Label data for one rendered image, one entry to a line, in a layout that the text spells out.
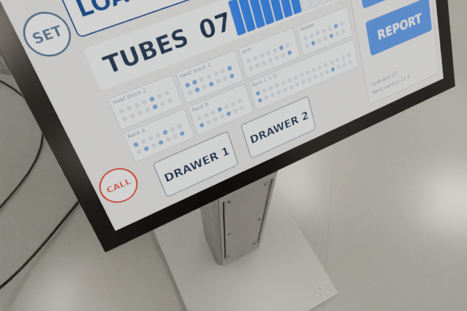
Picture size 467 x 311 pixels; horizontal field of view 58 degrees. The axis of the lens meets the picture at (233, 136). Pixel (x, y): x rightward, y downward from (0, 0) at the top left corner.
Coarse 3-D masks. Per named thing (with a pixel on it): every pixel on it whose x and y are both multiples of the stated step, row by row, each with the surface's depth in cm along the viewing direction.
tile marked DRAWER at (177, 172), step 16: (208, 144) 48; (224, 144) 49; (160, 160) 47; (176, 160) 47; (192, 160) 48; (208, 160) 49; (224, 160) 49; (160, 176) 47; (176, 176) 48; (192, 176) 49; (208, 176) 49; (176, 192) 48
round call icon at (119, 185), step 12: (120, 168) 45; (132, 168) 46; (96, 180) 45; (108, 180) 45; (120, 180) 46; (132, 180) 46; (108, 192) 46; (120, 192) 46; (132, 192) 46; (144, 192) 47; (108, 204) 46; (120, 204) 46
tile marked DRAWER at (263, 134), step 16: (304, 96) 51; (272, 112) 50; (288, 112) 51; (304, 112) 52; (256, 128) 50; (272, 128) 51; (288, 128) 51; (304, 128) 52; (256, 144) 50; (272, 144) 51
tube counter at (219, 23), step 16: (224, 0) 44; (240, 0) 45; (256, 0) 45; (272, 0) 46; (288, 0) 47; (304, 0) 47; (320, 0) 48; (336, 0) 49; (208, 16) 44; (224, 16) 45; (240, 16) 45; (256, 16) 46; (272, 16) 47; (288, 16) 47; (208, 32) 44; (224, 32) 45; (240, 32) 46; (208, 48) 45
